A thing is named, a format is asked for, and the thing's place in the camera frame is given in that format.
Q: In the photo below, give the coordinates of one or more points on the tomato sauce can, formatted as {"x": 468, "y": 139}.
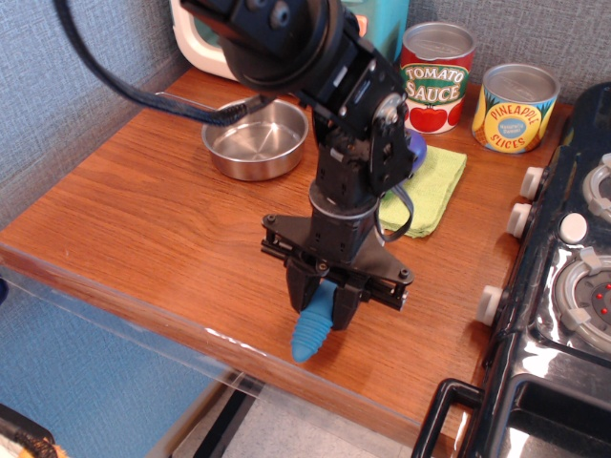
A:
{"x": 435, "y": 64}

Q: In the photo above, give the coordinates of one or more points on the white stove knob upper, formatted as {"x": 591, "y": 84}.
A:
{"x": 530, "y": 182}

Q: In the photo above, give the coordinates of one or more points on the white stove knob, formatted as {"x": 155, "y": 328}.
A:
{"x": 488, "y": 304}
{"x": 530, "y": 182}
{"x": 518, "y": 218}

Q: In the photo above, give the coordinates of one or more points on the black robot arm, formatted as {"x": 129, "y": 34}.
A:
{"x": 313, "y": 50}

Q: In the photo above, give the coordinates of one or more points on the blue handled metal spoon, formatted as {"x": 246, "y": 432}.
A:
{"x": 314, "y": 323}

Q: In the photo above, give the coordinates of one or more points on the purple toy eggplant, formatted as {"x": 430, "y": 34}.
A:
{"x": 419, "y": 148}

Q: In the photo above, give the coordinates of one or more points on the yellow green folded cloth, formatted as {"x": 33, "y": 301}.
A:
{"x": 432, "y": 187}

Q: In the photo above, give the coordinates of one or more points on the small steel pan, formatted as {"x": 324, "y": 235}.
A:
{"x": 261, "y": 146}

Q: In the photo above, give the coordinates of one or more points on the black toy stove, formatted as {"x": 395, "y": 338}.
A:
{"x": 546, "y": 388}

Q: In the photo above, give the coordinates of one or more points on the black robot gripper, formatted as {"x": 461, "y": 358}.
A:
{"x": 340, "y": 245}

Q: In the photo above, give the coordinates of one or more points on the orange object at corner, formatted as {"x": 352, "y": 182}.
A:
{"x": 23, "y": 437}

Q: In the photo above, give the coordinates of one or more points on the teal toy microwave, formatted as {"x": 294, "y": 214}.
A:
{"x": 380, "y": 22}

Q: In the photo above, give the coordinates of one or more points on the white stove knob middle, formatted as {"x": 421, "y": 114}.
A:
{"x": 518, "y": 218}

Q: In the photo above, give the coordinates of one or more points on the white stove knob lower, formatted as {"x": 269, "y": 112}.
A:
{"x": 488, "y": 304}

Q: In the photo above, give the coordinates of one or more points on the pineapple slices can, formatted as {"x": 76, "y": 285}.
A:
{"x": 514, "y": 107}

